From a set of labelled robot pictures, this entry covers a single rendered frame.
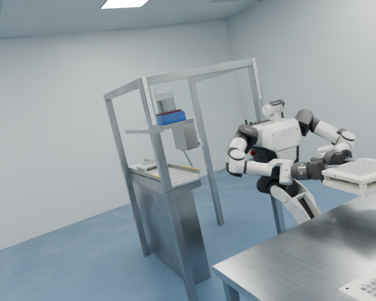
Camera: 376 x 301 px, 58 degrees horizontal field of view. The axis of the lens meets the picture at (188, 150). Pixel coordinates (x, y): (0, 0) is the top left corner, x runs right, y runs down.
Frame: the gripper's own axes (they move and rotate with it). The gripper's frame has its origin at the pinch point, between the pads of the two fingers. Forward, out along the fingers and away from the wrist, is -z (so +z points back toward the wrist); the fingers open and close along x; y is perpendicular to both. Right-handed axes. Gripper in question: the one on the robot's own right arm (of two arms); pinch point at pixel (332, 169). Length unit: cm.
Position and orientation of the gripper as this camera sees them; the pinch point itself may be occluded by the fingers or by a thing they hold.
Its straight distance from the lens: 171.7
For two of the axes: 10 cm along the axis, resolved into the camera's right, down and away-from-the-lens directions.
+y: -6.3, 2.3, -7.4
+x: 2.2, 9.7, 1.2
